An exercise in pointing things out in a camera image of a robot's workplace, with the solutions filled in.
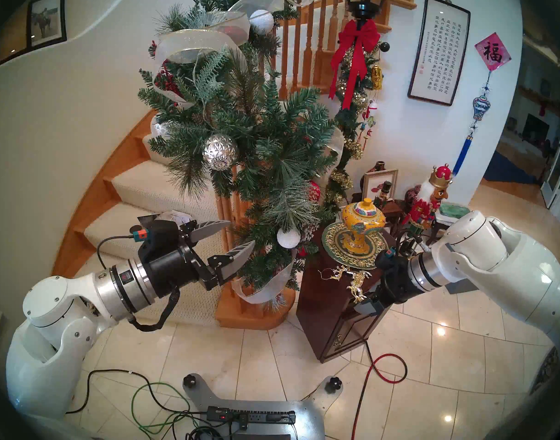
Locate green cable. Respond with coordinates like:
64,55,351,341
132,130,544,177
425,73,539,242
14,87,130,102
131,382,212,437

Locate gold glitter reindeer ornament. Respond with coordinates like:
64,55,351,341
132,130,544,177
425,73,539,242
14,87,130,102
319,265,373,307

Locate green gold round mat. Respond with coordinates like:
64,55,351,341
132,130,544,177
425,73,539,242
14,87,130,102
321,220,389,270

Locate framed Chinese calligraphy scroll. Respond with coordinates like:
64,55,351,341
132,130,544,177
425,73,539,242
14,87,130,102
407,0,472,106

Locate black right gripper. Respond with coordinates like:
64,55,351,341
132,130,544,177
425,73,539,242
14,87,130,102
353,256,419,317

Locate black power strip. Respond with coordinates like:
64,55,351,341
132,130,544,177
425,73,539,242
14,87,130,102
207,406,296,426

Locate silver faceted ball ornament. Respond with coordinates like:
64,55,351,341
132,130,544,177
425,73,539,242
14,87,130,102
203,134,239,171

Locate red velvet bow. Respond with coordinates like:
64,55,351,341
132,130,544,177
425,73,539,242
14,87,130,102
328,18,381,110

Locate black floor cable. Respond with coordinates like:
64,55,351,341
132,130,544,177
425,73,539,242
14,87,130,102
67,369,212,440

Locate grey metal robot base plate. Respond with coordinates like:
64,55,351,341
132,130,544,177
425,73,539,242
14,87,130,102
183,374,344,440

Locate brown framed picture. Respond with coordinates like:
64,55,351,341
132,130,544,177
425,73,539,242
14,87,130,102
0,0,30,66

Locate dark red vase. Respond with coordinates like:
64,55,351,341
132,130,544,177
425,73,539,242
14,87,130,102
360,160,387,192

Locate framed horse rider photo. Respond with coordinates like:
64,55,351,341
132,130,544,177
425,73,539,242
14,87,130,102
26,0,67,50

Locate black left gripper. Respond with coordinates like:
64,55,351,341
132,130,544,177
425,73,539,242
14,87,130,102
145,220,256,299

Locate carpeted wooden staircase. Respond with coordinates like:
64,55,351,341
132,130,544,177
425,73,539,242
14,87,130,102
51,109,296,330

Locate dark patterned rug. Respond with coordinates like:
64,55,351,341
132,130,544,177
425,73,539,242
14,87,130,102
530,347,560,394

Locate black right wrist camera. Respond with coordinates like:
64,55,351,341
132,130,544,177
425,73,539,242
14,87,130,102
375,246,402,272

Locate large red crowned nutcracker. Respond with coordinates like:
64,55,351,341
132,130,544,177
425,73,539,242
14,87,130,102
401,165,454,236

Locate black braided cable sleeve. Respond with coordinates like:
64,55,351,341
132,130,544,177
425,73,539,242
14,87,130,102
128,287,182,332

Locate green jade stone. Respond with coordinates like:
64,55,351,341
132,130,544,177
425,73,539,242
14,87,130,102
438,202,472,220

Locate blue-grey waste bin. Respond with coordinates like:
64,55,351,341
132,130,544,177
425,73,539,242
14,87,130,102
445,278,480,294

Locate dark fireplace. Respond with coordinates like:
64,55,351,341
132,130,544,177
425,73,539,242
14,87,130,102
522,114,550,144

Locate sheer white gold-edged ribbon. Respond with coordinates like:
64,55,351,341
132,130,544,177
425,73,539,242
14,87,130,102
232,247,299,304
154,0,317,110

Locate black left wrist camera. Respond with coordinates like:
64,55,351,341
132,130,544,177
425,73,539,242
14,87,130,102
134,219,191,261

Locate blue porcelain charm with tassel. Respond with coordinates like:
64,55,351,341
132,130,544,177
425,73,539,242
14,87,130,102
452,71,491,176

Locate red and black cable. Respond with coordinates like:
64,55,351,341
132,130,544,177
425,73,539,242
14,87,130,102
351,341,408,440

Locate small dark nutcracker figure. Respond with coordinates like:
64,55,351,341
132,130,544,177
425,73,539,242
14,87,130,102
374,180,393,209

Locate green pine Christmas garland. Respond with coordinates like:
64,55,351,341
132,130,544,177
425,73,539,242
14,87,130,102
138,0,349,302

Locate white glitter ball ornament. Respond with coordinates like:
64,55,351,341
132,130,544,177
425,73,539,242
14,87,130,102
249,9,274,35
277,227,301,249

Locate red berry cluster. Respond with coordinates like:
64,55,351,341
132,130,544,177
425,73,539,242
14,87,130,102
154,70,179,96

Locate yellow porcelain lidded jar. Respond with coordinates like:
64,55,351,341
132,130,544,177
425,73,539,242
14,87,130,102
341,198,387,255

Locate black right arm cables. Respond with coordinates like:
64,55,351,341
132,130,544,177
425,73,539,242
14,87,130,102
394,228,434,256

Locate blue floor rug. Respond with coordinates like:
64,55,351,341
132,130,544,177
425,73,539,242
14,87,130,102
484,150,537,184

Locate dark wooden cabinet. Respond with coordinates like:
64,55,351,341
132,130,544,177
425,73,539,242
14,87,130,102
296,224,400,364

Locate red diamond fu paper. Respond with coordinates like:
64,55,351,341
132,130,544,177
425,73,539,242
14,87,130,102
474,32,512,72

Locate small silver picture frame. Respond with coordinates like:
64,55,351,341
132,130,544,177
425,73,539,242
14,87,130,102
361,169,399,201

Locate thin black camera cable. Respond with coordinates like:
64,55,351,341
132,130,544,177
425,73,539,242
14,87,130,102
97,234,138,270

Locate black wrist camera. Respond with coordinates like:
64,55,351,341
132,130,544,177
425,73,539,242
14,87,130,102
134,219,191,261
375,246,402,272

